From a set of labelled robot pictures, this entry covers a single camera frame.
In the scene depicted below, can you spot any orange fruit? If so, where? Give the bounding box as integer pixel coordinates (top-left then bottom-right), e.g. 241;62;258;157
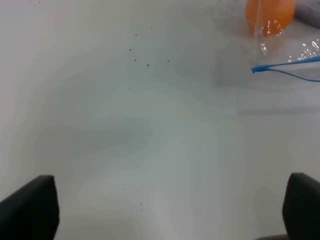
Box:
245;0;296;37

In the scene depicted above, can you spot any clear zip bag blue seal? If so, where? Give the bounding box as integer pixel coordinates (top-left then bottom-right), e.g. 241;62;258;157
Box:
224;0;320;83

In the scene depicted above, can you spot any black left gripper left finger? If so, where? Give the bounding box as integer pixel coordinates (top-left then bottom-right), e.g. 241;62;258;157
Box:
0;175;60;240

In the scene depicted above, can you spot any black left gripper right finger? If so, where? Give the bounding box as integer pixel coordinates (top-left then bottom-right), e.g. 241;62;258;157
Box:
282;172;320;240

